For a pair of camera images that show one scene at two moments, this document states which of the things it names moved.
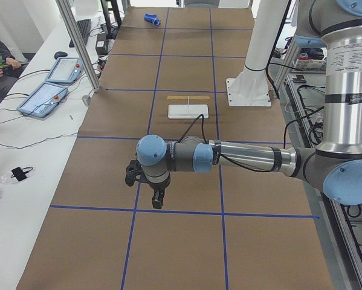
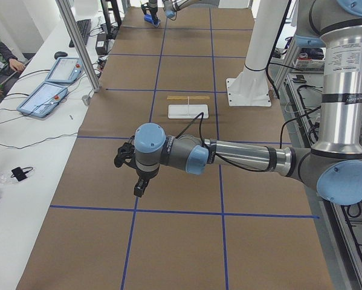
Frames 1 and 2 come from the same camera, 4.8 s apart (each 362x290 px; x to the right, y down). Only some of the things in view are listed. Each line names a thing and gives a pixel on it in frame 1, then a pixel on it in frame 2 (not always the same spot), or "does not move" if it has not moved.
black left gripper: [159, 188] → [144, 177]
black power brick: [101, 44] does not move
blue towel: [151, 18] does not move
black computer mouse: [60, 54] does not move
